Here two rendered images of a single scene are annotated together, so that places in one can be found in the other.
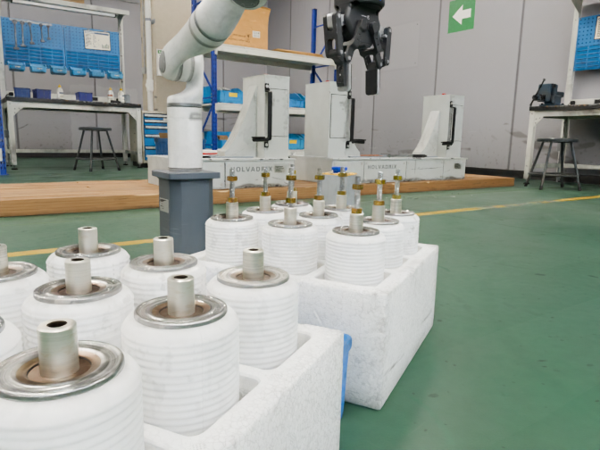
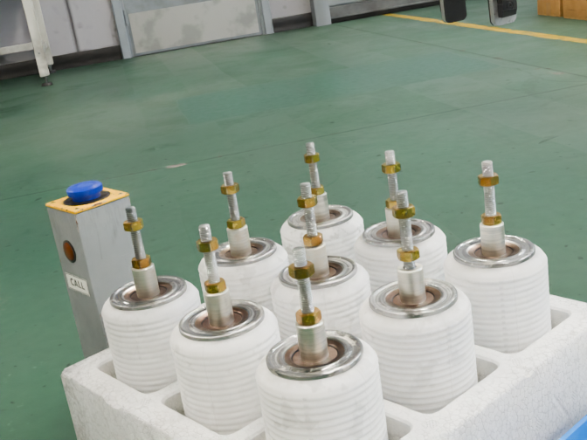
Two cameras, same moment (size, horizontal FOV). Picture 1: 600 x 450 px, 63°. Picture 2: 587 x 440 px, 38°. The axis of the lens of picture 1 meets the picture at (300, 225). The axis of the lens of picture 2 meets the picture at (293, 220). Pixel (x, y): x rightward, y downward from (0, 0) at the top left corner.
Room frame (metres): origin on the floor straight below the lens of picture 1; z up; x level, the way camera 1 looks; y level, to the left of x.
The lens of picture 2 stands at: (0.64, 0.66, 0.55)
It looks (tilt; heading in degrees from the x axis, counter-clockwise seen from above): 18 degrees down; 294
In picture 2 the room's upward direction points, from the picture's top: 9 degrees counter-clockwise
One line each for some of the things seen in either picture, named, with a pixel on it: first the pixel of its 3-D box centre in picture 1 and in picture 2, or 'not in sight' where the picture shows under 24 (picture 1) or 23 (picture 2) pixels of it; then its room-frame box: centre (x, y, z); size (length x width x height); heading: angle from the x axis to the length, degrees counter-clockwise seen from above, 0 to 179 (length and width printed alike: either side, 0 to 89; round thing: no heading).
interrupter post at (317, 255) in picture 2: (318, 208); (316, 260); (0.93, -0.04, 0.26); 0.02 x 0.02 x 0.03
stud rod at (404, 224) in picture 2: (290, 189); (405, 234); (0.83, 0.02, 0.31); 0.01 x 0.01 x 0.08
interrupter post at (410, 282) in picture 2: (290, 216); (411, 285); (0.83, 0.02, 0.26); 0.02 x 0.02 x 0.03
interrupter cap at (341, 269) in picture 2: (318, 215); (318, 272); (0.93, -0.04, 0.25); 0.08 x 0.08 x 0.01
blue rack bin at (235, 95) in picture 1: (223, 95); not in sight; (6.21, 0.97, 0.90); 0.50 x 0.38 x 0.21; 36
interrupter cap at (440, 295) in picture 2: (290, 224); (412, 299); (0.83, 0.02, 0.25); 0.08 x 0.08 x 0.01
